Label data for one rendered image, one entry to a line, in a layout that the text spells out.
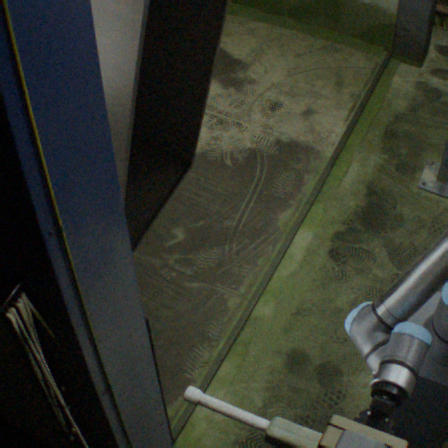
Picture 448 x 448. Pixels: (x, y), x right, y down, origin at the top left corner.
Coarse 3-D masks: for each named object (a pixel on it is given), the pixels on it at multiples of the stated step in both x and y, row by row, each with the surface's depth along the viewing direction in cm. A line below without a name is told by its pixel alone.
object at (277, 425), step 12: (192, 396) 141; (204, 396) 142; (216, 408) 140; (228, 408) 140; (240, 420) 139; (252, 420) 138; (264, 420) 138; (276, 420) 137; (264, 432) 138; (276, 432) 135; (288, 432) 135; (300, 432) 135; (312, 432) 135; (276, 444) 136; (288, 444) 134; (300, 444) 133; (312, 444) 133
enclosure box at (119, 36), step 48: (96, 0) 158; (144, 0) 152; (192, 0) 224; (144, 48) 248; (192, 48) 239; (144, 96) 266; (192, 96) 256; (144, 144) 285; (192, 144) 274; (144, 192) 272
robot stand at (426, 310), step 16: (432, 304) 218; (416, 320) 215; (432, 368) 204; (416, 384) 209; (432, 384) 205; (416, 400) 216; (432, 400) 212; (400, 416) 227; (416, 416) 223; (432, 416) 218; (400, 432) 235; (416, 432) 230; (432, 432) 226
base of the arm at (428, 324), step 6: (432, 318) 205; (426, 324) 208; (432, 324) 203; (432, 330) 203; (432, 336) 204; (438, 336) 200; (432, 342) 204; (438, 342) 202; (444, 342) 200; (432, 348) 204; (438, 348) 202; (444, 348) 201; (426, 354) 207; (432, 354) 204; (438, 354) 203; (444, 354) 202; (432, 360) 206; (438, 360) 204; (444, 360) 203; (444, 366) 204
